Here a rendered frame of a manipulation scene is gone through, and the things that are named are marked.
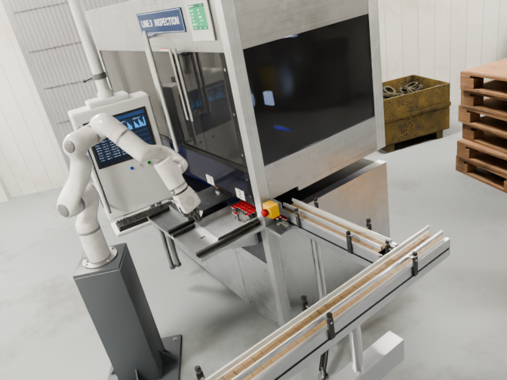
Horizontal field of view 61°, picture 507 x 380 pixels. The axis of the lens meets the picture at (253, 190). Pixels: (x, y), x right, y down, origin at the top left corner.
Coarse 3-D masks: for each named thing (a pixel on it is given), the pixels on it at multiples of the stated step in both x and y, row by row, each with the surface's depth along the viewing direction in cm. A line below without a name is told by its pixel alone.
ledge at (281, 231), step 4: (272, 224) 235; (276, 224) 234; (292, 224) 231; (268, 228) 232; (272, 228) 230; (276, 228) 230; (280, 228) 229; (284, 228) 228; (288, 228) 227; (292, 228) 227; (296, 228) 229; (272, 232) 229; (276, 232) 226; (280, 232) 226; (284, 232) 225; (288, 232) 226; (280, 236) 224
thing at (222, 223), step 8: (240, 200) 260; (224, 208) 255; (208, 216) 250; (216, 216) 253; (224, 216) 252; (232, 216) 250; (240, 216) 248; (200, 224) 248; (208, 224) 247; (216, 224) 246; (224, 224) 244; (232, 224) 242; (240, 224) 241; (248, 224) 235; (208, 232) 233; (216, 232) 237; (224, 232) 236; (232, 232) 230; (216, 240) 228
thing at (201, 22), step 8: (184, 0) 207; (192, 0) 201; (200, 0) 196; (192, 8) 204; (200, 8) 199; (208, 8) 194; (192, 16) 207; (200, 16) 201; (208, 16) 196; (192, 24) 210; (200, 24) 204; (208, 24) 198; (192, 32) 213; (200, 32) 207; (208, 32) 201; (200, 40) 210; (208, 40) 204; (216, 40) 200
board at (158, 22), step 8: (176, 8) 219; (144, 16) 253; (152, 16) 244; (160, 16) 236; (168, 16) 228; (176, 16) 222; (144, 24) 257; (152, 24) 248; (160, 24) 240; (168, 24) 232; (176, 24) 225; (184, 24) 219; (152, 32) 252; (160, 32) 244; (168, 32) 236
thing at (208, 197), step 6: (210, 186) 286; (198, 192) 282; (204, 192) 284; (210, 192) 285; (204, 198) 279; (210, 198) 277; (216, 198) 276; (222, 198) 274; (228, 198) 265; (234, 198) 268; (174, 204) 274; (204, 204) 271; (210, 204) 269; (216, 204) 261; (174, 210) 266; (192, 210) 266; (198, 210) 265; (204, 210) 257; (180, 216) 261; (186, 216) 253
